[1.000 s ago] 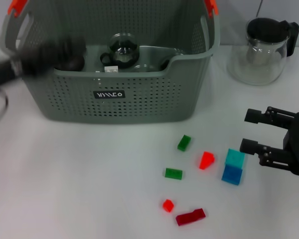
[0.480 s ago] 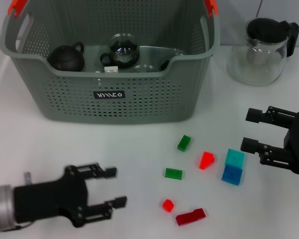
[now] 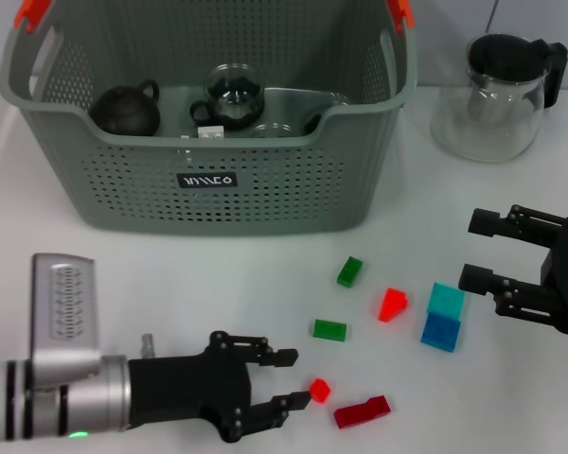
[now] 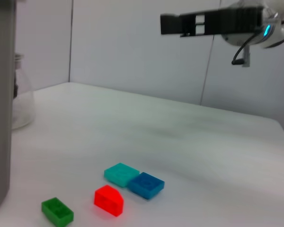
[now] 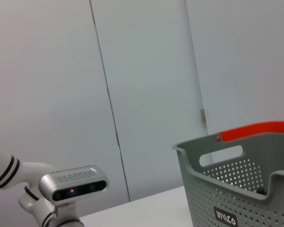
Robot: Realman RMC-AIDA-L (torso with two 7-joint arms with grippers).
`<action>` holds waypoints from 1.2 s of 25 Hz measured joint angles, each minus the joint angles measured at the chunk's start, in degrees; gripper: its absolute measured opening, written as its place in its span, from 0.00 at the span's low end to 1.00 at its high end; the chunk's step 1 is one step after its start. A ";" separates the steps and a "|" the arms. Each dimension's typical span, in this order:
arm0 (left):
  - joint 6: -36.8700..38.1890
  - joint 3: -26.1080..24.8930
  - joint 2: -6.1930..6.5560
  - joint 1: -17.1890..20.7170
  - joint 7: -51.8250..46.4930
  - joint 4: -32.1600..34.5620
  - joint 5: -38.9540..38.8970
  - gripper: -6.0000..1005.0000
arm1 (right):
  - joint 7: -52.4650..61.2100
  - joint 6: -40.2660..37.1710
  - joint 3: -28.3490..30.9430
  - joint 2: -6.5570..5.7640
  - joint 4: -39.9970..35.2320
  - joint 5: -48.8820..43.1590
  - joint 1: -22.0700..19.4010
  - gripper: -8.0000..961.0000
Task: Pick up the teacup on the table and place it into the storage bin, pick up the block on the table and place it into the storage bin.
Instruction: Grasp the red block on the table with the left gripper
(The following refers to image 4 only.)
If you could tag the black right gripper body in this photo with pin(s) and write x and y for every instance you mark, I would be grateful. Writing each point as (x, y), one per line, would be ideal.
(232, 21)

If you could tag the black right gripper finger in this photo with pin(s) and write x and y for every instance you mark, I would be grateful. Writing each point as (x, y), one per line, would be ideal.
(170, 23)

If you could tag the teal toy brick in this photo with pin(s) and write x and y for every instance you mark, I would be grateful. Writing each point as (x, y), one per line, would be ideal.
(120, 174)

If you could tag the blue toy brick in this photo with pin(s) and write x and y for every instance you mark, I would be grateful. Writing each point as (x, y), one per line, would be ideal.
(146, 185)

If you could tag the red-orange wedge toy brick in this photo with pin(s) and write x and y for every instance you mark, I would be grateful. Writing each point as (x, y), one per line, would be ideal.
(109, 201)

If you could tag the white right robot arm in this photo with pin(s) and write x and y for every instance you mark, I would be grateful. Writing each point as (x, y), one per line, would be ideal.
(274, 28)

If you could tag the grey-green perforated storage basket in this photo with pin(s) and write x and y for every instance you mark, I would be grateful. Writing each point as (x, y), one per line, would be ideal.
(1, 106)

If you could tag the glass pitcher with black lid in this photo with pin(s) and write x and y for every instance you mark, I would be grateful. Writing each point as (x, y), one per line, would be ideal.
(23, 104)

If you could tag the green toy brick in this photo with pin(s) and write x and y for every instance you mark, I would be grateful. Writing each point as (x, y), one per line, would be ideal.
(58, 211)

